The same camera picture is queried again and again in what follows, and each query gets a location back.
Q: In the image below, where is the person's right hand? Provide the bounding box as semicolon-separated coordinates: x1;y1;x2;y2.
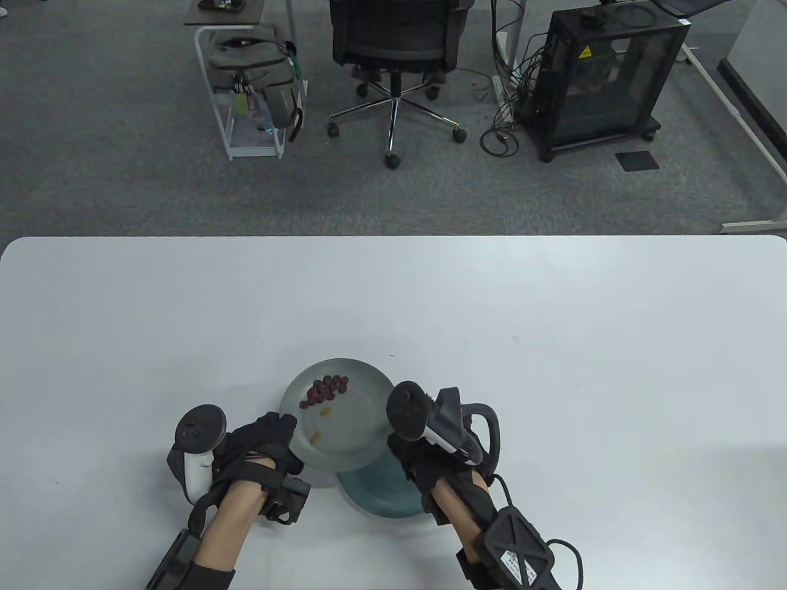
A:
386;432;488;497

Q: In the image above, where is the person's left hand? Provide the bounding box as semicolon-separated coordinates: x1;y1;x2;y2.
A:
213;412;306;486

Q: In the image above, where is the teal plate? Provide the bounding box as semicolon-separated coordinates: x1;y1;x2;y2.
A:
337;452;428;520

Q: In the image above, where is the grey plate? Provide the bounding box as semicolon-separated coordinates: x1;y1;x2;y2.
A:
280;358;397;473

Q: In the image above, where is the person's left forearm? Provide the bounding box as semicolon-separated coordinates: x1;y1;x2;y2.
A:
188;479;274;590

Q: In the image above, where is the black left forearm tracker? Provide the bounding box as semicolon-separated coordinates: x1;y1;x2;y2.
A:
146;529;204;590

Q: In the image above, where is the person's right forearm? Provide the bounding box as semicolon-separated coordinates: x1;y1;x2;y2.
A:
430;479;505;566

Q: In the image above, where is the black right forearm tracker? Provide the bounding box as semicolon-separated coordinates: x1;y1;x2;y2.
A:
456;507;563;590

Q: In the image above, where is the black and white left controller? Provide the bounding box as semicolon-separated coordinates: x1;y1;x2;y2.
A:
167;404;227;506

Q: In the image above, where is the black and white controller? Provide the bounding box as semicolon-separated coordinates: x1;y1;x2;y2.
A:
386;381;500;477
167;404;227;506

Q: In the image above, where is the black and white right controller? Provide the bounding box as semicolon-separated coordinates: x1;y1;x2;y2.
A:
386;381;500;477

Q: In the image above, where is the black square floor mat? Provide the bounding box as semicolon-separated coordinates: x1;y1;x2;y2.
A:
615;151;661;172

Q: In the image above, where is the grey-green backpack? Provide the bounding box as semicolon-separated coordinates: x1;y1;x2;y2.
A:
206;23;306;143

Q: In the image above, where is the black wheeled equipment cabinet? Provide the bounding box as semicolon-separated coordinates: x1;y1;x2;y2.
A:
520;6;690;163

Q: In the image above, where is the black office chair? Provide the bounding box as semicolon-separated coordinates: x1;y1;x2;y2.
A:
326;0;477;170

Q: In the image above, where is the white desk leg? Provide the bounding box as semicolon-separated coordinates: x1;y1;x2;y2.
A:
492;0;529;69

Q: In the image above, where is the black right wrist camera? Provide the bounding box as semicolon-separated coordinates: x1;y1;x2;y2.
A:
421;492;453;526

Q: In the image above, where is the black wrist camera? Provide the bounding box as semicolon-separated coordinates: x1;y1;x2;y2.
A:
263;476;312;525
421;492;453;526

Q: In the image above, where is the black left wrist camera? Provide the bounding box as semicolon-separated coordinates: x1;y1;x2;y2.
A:
263;476;312;525

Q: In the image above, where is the black left glove cable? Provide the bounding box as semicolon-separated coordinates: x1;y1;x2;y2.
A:
188;486;226;537

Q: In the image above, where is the black floor cable bundle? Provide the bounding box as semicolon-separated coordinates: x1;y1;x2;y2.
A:
478;31;548;157

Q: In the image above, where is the white desk frame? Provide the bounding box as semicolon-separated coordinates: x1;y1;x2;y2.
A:
679;43;787;234

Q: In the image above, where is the white frame side table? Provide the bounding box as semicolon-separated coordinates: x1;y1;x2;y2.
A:
183;0;308;162

